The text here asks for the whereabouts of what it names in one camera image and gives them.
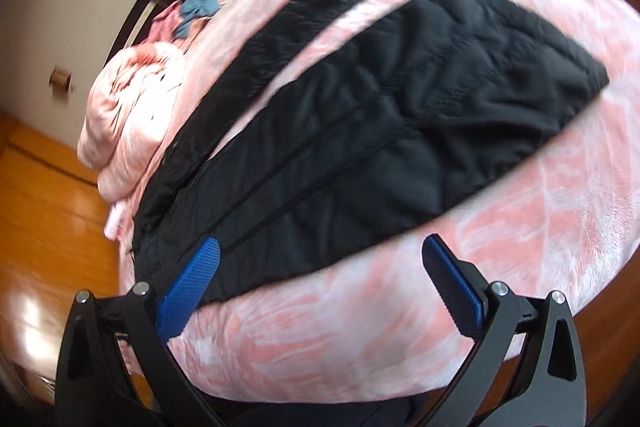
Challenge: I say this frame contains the brown wall switch plate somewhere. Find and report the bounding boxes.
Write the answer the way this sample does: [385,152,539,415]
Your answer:
[49,67,72,95]

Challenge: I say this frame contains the black quilted pants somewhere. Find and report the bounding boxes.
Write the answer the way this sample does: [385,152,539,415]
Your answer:
[132,0,608,303]

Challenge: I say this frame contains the pink patterned bed blanket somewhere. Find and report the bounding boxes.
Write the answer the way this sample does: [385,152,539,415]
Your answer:
[102,0,640,405]

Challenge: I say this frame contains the rolled pink comforter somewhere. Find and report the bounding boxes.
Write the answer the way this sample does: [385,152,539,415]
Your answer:
[77,42,184,202]

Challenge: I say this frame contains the blue garment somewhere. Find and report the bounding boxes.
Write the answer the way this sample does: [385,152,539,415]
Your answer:
[174,0,220,39]

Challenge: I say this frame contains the pink garment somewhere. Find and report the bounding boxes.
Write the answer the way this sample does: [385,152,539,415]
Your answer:
[142,0,183,43]

